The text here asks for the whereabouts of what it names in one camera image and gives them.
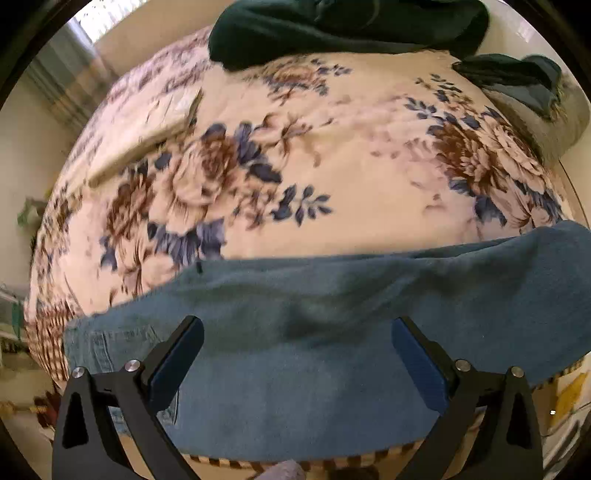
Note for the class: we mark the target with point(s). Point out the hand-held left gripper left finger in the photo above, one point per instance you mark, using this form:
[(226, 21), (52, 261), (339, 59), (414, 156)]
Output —
[(173, 364)]

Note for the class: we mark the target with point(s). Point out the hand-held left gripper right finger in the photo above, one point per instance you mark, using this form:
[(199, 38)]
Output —
[(418, 364)]

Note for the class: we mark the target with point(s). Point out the blue denim pants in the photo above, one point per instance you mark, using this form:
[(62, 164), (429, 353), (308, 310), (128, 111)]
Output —
[(295, 364)]

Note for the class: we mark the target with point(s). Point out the green potted plant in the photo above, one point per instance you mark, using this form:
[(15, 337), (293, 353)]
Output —
[(31, 214)]

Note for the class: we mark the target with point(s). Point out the floral printed blanket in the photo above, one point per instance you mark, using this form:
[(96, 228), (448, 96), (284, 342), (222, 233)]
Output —
[(323, 170)]

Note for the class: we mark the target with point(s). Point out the grey pillow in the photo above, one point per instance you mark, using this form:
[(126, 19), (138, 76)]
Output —
[(531, 122)]

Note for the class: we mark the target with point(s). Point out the striped window curtain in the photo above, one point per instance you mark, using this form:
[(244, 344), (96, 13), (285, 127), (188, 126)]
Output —
[(69, 78)]

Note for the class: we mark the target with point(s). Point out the small dark green cloth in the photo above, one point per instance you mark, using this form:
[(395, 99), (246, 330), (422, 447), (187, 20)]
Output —
[(517, 76)]

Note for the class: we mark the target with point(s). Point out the dark green garment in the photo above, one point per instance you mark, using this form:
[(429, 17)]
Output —
[(341, 27)]

